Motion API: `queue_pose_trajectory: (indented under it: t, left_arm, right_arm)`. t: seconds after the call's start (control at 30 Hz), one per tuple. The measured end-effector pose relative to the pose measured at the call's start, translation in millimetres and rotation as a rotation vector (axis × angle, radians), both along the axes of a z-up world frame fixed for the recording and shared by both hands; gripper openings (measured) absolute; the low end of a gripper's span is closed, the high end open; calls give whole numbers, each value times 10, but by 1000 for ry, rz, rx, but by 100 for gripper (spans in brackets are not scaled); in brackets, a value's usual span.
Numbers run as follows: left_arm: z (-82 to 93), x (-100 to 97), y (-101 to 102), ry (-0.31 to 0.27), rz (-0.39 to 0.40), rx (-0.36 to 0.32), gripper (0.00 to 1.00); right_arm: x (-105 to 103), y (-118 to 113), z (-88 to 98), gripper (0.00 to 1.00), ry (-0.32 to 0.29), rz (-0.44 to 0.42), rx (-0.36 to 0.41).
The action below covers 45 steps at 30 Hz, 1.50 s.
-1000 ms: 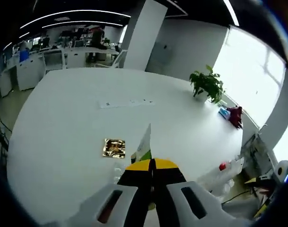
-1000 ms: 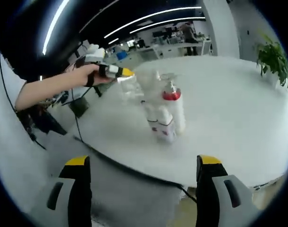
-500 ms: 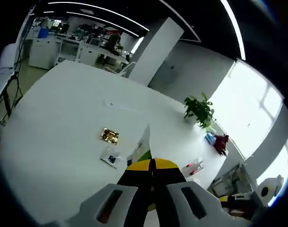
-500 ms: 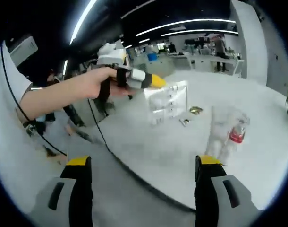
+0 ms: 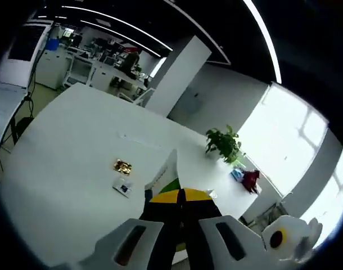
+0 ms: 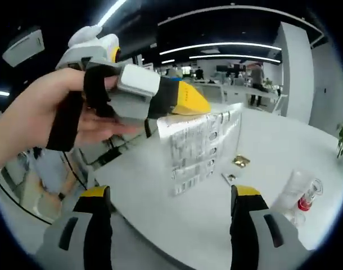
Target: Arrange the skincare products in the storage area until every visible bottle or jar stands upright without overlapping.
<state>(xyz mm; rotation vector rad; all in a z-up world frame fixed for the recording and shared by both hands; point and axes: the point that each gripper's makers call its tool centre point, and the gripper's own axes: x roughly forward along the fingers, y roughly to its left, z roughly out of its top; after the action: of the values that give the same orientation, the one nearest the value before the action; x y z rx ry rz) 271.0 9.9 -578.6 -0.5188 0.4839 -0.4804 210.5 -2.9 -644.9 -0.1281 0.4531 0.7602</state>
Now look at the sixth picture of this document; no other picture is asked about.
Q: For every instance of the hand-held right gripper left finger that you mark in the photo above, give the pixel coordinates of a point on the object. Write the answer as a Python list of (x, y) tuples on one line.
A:
[(98, 225)]

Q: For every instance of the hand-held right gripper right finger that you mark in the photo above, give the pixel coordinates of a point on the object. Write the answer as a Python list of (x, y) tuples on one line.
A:
[(244, 225)]

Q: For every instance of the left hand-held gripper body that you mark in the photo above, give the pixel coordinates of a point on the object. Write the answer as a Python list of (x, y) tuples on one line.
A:
[(92, 47)]

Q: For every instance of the white skincare tube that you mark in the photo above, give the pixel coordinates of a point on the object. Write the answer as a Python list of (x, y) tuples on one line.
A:
[(289, 191)]

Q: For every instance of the gold foil sachet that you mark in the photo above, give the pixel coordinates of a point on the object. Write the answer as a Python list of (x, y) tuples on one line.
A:
[(241, 161)]

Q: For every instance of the tall red-collared skincare bottle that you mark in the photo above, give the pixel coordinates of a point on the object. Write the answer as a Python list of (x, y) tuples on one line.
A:
[(306, 204)]

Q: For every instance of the person's left hand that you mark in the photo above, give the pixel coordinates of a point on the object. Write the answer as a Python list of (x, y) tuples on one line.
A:
[(53, 112)]

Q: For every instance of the long ceiling light strip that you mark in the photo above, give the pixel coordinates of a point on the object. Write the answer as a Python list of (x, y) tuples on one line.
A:
[(236, 57), (111, 11), (216, 46)]

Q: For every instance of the ceiling air conditioner unit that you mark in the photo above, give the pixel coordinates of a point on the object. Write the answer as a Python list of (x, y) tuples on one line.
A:
[(24, 46)]

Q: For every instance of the row of white office desks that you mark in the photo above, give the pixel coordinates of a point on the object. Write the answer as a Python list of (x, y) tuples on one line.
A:
[(236, 91)]

